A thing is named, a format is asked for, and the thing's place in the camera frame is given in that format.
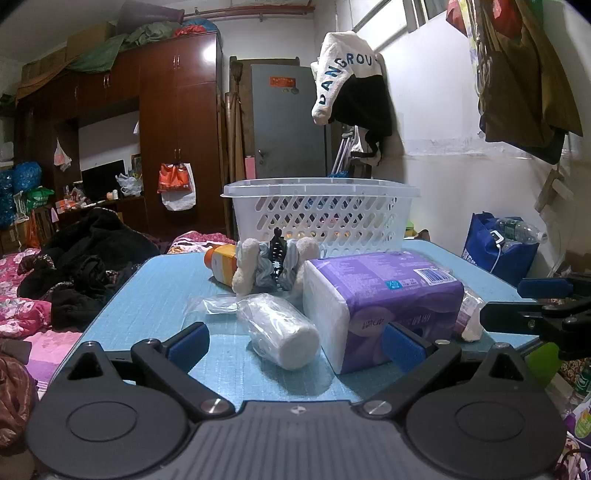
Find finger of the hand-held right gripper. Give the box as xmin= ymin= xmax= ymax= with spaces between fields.
xmin=517 ymin=273 xmax=591 ymax=300
xmin=479 ymin=300 xmax=591 ymax=344

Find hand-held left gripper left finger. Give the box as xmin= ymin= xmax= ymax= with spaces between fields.
xmin=67 ymin=322 xmax=236 ymax=420

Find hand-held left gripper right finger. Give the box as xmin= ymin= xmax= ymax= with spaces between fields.
xmin=362 ymin=322 xmax=526 ymax=419

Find small clear packet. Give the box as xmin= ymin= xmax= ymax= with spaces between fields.
xmin=455 ymin=286 xmax=485 ymax=342

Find purple tissue pack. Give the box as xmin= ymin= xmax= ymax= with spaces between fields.
xmin=302 ymin=251 xmax=465 ymax=374

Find orange bottle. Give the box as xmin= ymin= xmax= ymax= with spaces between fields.
xmin=204 ymin=244 xmax=241 ymax=289

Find white roll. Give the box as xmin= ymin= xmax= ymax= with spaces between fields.
xmin=187 ymin=293 xmax=321 ymax=371

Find grey scrunchie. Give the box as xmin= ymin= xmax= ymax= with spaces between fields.
xmin=256 ymin=242 xmax=301 ymax=292

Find black hair claw clip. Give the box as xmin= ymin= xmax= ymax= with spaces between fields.
xmin=269 ymin=227 xmax=288 ymax=282

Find beige plush scrunchie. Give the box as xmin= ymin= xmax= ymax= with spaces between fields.
xmin=288 ymin=237 xmax=321 ymax=296

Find white plastic basket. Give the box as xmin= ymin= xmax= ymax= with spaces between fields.
xmin=221 ymin=178 xmax=422 ymax=259

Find green plastic object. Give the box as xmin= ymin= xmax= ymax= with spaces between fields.
xmin=524 ymin=342 xmax=564 ymax=388

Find clear water bottle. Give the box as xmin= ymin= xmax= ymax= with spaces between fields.
xmin=496 ymin=218 xmax=549 ymax=245

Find blue shopping bag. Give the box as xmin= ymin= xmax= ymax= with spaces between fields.
xmin=462 ymin=212 xmax=541 ymax=287

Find pile of black clothes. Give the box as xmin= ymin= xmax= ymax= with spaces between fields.
xmin=17 ymin=208 xmax=160 ymax=330

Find orange plastic bag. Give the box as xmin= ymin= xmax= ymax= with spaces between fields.
xmin=157 ymin=162 xmax=191 ymax=195

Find crumpled white plastic bag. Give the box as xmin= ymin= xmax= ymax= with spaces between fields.
xmin=115 ymin=173 xmax=144 ymax=197

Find brown cloth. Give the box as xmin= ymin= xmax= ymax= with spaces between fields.
xmin=0 ymin=339 xmax=40 ymax=448

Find black monitor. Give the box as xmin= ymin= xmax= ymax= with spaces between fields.
xmin=81 ymin=159 xmax=126 ymax=201

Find olive hanging clothes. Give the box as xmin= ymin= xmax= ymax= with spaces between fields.
xmin=475 ymin=0 xmax=583 ymax=164

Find metal crutches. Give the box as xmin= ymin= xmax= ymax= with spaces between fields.
xmin=330 ymin=127 xmax=370 ymax=178

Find white red hanging bag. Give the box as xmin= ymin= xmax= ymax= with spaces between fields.
xmin=53 ymin=138 xmax=73 ymax=172

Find dark wooden wardrobe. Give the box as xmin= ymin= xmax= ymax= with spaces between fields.
xmin=14 ymin=32 xmax=232 ymax=241

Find wooden sticks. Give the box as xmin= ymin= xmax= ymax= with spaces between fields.
xmin=225 ymin=60 xmax=247 ymax=185

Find blue mesh bags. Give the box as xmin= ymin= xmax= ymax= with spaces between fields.
xmin=0 ymin=161 xmax=43 ymax=195

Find grey door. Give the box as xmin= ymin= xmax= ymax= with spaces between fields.
xmin=250 ymin=64 xmax=332 ymax=181

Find black hanging garment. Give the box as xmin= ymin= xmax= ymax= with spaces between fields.
xmin=330 ymin=74 xmax=393 ymax=139

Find white hoodie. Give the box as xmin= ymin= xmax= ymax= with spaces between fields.
xmin=310 ymin=31 xmax=386 ymax=125

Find green cloth bundle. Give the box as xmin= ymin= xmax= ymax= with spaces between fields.
xmin=69 ymin=18 xmax=185 ymax=75

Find wooden wall bracket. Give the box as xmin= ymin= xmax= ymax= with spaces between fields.
xmin=536 ymin=168 xmax=573 ymax=213

